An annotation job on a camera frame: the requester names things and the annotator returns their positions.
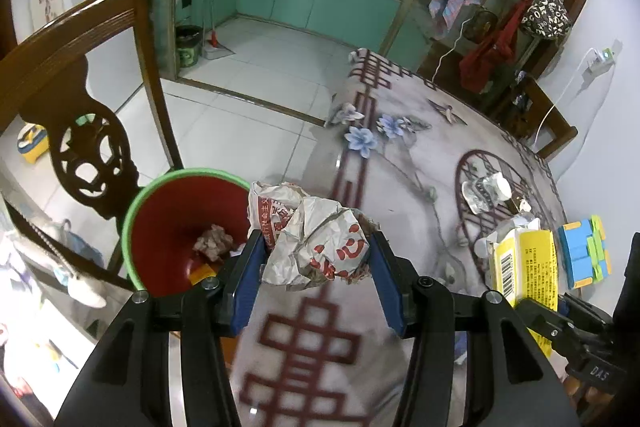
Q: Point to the red bin with green rim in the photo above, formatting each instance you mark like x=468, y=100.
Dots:
x=168, y=216

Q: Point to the green kitchen trash bin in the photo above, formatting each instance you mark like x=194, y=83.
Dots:
x=189, y=40

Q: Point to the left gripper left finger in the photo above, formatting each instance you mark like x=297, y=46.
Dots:
x=239, y=284

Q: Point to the crumpled paper cup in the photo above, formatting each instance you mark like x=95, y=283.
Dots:
x=484, y=194

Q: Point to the white charger with cable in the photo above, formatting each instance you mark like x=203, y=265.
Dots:
x=594, y=63

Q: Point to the right hand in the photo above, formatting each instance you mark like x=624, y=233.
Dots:
x=588, y=401

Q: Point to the dark wooden carved chair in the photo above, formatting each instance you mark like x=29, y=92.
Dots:
x=44, y=81

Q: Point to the yellow iced tea carton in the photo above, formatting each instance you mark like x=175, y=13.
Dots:
x=523, y=265

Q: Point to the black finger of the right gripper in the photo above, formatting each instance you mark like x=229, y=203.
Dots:
x=552, y=330

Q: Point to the blue green toy block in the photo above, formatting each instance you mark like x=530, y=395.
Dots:
x=583, y=248

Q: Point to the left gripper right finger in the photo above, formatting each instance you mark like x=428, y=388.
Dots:
x=396, y=283

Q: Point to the red broom with dustpan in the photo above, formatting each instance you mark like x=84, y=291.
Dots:
x=212, y=48

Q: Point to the wooden chair far side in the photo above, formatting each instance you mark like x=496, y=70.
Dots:
x=528, y=114

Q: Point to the pile of crumpled wrappers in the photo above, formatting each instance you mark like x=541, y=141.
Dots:
x=214, y=243

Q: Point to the white red paper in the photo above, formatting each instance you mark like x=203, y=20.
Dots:
x=311, y=240

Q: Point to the gold foil packet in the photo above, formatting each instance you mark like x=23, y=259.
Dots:
x=518, y=204

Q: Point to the patterned tablecloth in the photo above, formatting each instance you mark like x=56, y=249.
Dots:
x=398, y=148

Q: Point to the leopard print bag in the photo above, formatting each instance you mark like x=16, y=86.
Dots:
x=546, y=19

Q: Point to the yellow toy on floor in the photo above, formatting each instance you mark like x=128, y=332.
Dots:
x=32, y=142

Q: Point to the red garment hanging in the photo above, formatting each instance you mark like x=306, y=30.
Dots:
x=496, y=48

